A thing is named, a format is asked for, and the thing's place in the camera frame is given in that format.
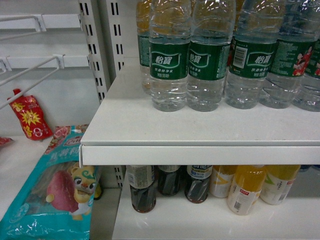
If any white lower shelf board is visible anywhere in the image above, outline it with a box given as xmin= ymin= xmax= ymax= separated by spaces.
xmin=111 ymin=174 xmax=320 ymax=240

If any red sauce packet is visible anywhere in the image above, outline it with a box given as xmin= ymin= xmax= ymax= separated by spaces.
xmin=9 ymin=95 xmax=53 ymax=141

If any yellow drink bottle leaning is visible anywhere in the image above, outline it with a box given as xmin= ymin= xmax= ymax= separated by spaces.
xmin=227 ymin=165 xmax=267 ymax=216

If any water bottle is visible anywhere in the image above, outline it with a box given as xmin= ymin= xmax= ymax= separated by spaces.
xmin=187 ymin=0 xmax=236 ymax=112
xmin=149 ymin=0 xmax=192 ymax=112
xmin=292 ymin=38 xmax=320 ymax=112
xmin=136 ymin=0 xmax=152 ymax=95

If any slotted upright rail right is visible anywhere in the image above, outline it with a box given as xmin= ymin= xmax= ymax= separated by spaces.
xmin=106 ymin=0 xmax=125 ymax=78

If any water bottle far right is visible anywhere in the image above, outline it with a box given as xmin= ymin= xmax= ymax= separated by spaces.
xmin=292 ymin=38 xmax=320 ymax=112

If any slotted upright rail left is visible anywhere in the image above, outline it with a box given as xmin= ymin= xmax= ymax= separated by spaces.
xmin=78 ymin=0 xmax=111 ymax=102

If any dark tea bottle left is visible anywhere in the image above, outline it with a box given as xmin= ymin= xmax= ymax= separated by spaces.
xmin=126 ymin=165 xmax=156 ymax=213

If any yellow drink bottle rear right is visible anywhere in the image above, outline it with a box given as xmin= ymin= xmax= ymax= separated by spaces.
xmin=259 ymin=164 xmax=301 ymax=205

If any dark tea bottle blue label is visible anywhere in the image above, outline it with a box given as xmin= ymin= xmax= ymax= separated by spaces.
xmin=184 ymin=165 xmax=213 ymax=204

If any water bottle left front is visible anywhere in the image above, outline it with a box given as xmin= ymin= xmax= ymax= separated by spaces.
xmin=149 ymin=0 xmax=192 ymax=112

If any yellow drink bottle rear left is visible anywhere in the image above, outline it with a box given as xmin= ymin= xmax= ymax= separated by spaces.
xmin=209 ymin=165 xmax=237 ymax=198

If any white upper hook bar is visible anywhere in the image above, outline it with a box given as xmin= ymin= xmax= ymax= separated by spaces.
xmin=0 ymin=14 xmax=82 ymax=41

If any water bottle rear left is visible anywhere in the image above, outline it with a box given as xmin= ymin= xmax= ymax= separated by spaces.
xmin=136 ymin=0 xmax=152 ymax=95

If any slotted upright rail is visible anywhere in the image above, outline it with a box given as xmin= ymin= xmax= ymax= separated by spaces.
xmin=106 ymin=0 xmax=125 ymax=78
xmin=78 ymin=0 xmax=111 ymax=102

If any white wire hook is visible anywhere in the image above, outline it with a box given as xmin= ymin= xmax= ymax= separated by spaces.
xmin=0 ymin=53 xmax=66 ymax=111

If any white shelf board with water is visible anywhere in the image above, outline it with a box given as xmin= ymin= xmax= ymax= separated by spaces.
xmin=81 ymin=64 xmax=320 ymax=165

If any dark tea bottle middle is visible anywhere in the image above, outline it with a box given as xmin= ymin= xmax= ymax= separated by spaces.
xmin=157 ymin=165 xmax=185 ymax=196

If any teal sweet potato snack bag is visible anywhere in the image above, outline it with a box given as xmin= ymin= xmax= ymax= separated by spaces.
xmin=0 ymin=124 xmax=101 ymax=240

